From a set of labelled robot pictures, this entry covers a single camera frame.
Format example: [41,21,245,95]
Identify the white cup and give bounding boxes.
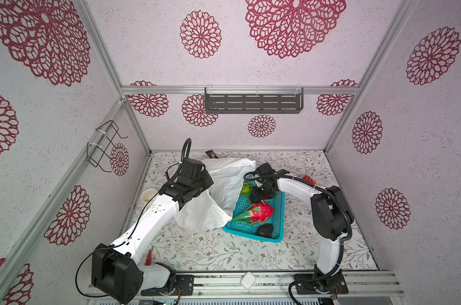
[140,188,158,203]

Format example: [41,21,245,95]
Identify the red handled tongs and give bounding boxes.
[145,250,152,266]

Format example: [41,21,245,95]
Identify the black wire wall rack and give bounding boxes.
[85,120,129,176]

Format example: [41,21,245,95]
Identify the small dark object at wall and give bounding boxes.
[206,150,218,159]

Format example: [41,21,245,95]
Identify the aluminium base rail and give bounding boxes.
[83,269,407,302]

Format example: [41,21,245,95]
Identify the white square button box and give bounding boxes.
[240,272,257,290]

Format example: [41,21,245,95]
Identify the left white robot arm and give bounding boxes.
[91,158,213,304]

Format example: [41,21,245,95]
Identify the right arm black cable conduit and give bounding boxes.
[243,171,354,305]

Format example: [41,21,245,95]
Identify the white plastic bag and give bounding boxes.
[174,158,257,233]

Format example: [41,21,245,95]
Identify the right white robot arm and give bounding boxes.
[244,163,354,294]

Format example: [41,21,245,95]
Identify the grey wall shelf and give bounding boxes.
[204,87,304,114]

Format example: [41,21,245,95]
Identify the red dragon fruit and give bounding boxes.
[233,201,274,225]

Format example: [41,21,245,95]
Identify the dark avocado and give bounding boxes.
[256,224,274,238]

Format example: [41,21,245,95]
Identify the pink mushroom plush toy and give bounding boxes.
[302,175,317,185]

